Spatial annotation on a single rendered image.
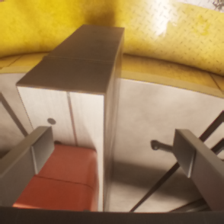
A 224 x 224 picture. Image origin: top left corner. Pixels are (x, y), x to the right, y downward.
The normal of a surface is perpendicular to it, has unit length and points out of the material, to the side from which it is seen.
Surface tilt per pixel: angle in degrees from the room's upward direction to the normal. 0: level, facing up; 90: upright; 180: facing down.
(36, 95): 0
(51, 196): 97
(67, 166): 97
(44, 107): 0
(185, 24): 0
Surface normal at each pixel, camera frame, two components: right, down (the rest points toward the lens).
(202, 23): -0.14, 0.65
